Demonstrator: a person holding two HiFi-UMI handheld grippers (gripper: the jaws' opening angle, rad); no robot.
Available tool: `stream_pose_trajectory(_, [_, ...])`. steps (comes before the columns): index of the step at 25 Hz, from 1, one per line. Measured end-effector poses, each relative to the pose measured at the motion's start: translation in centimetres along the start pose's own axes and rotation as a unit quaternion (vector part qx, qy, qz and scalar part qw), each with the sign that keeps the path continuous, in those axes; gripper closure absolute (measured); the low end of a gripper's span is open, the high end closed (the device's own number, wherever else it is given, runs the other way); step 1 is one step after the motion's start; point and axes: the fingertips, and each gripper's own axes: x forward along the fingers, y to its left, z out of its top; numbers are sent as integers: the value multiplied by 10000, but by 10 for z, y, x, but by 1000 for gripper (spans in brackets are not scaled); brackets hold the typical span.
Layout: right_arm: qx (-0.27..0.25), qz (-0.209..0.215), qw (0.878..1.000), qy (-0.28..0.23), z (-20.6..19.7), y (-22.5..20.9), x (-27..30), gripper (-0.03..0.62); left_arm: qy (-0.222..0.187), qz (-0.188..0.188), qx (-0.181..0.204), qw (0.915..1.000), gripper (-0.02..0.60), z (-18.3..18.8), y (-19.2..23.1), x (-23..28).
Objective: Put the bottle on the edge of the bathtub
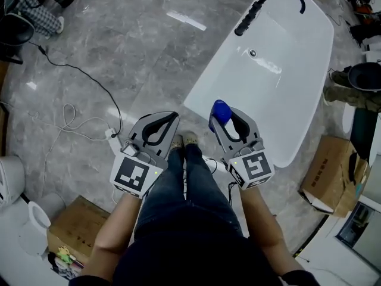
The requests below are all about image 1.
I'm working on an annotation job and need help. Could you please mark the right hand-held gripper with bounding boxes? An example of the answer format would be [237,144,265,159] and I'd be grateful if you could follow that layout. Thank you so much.
[211,105,276,191]

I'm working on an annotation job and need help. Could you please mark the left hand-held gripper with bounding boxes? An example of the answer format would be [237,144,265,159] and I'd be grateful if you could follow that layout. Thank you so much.
[110,111,180,201]

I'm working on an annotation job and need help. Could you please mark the white bathtub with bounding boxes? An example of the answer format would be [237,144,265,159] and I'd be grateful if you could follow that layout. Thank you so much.
[183,0,335,169]

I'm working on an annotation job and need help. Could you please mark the person's left forearm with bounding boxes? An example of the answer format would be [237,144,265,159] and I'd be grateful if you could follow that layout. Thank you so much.
[79,189,144,281]

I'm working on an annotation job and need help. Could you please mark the person's right forearm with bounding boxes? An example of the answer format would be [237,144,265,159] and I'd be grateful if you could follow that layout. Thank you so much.
[239,185,305,279]

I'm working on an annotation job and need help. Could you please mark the black bathtub faucet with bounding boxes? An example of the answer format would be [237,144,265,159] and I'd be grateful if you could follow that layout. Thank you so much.
[234,0,307,37]

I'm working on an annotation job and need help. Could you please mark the person's left shoe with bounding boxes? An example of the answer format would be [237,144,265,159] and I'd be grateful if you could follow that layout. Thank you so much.
[170,133,184,150]

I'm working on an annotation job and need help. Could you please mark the person's shoe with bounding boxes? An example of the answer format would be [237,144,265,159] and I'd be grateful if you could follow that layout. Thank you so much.
[170,133,184,150]
[182,131,199,146]

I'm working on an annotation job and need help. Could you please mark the person's right shoe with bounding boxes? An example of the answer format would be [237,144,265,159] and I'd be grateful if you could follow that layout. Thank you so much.
[182,131,199,146]

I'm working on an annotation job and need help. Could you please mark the white power adapter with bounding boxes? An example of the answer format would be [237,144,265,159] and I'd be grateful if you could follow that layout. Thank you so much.
[104,127,120,142]

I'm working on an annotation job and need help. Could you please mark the person's blue jeans legs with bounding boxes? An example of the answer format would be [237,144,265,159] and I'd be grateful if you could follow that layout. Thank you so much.
[133,143,245,244]

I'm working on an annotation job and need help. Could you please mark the large open cardboard box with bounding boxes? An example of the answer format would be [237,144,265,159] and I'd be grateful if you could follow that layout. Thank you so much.
[298,134,372,219]

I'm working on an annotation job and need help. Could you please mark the cardboard box with toys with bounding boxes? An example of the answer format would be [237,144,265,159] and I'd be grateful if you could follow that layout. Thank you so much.
[46,195,111,266]

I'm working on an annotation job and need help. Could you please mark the person's dark top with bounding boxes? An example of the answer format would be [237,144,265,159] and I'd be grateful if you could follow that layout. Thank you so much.
[68,234,322,286]

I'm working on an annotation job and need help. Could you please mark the black bucket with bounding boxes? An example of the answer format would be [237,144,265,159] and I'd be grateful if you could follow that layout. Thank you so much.
[348,62,381,94]

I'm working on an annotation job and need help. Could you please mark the colourful toys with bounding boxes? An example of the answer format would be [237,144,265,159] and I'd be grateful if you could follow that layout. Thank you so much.
[48,245,86,279]

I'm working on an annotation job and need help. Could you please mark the white cabinet with glass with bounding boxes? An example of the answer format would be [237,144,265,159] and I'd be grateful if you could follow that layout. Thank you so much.
[335,200,381,254]

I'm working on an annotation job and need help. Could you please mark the black chair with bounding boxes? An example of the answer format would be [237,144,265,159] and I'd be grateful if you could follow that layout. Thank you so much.
[0,12,36,66]

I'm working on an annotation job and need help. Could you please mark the thin black cable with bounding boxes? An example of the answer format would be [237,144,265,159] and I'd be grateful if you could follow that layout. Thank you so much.
[204,157,239,207]

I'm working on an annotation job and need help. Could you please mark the black floor cable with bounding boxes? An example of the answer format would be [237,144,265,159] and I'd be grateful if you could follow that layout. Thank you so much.
[29,41,123,138]

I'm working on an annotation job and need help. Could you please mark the white floor cable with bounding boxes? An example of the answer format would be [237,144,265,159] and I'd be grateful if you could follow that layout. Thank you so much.
[27,102,120,144]

